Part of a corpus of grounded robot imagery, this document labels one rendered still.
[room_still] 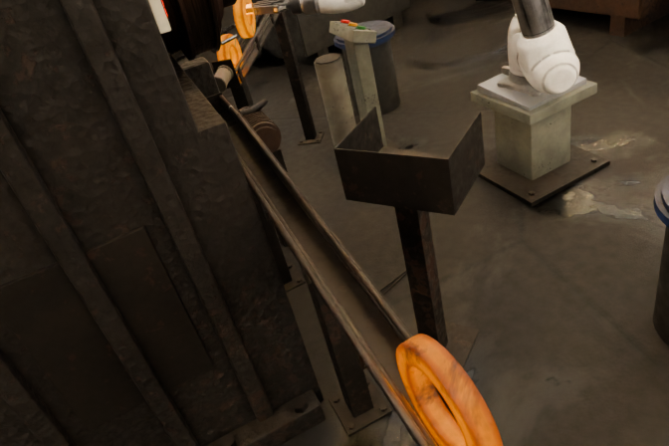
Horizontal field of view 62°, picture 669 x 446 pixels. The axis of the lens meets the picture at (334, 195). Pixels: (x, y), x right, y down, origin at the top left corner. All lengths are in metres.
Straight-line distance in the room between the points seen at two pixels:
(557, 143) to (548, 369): 0.97
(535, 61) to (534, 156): 0.47
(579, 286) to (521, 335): 0.27
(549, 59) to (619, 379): 0.94
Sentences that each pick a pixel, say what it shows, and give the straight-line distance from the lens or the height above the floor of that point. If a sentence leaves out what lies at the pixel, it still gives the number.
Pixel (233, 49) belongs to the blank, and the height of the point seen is 0.72.
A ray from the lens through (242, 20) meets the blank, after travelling 1.93.
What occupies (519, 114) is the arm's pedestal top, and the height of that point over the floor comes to 0.34.
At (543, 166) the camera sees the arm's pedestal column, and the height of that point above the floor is 0.06.
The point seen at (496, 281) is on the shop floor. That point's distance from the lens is 1.86.
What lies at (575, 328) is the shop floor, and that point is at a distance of 1.74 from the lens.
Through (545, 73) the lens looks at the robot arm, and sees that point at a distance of 1.86.
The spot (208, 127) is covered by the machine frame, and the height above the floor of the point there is 0.87.
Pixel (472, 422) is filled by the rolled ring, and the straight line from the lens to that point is 0.68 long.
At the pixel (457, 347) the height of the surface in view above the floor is 0.01.
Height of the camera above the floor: 1.28
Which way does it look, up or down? 32 degrees down
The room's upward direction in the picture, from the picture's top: 14 degrees counter-clockwise
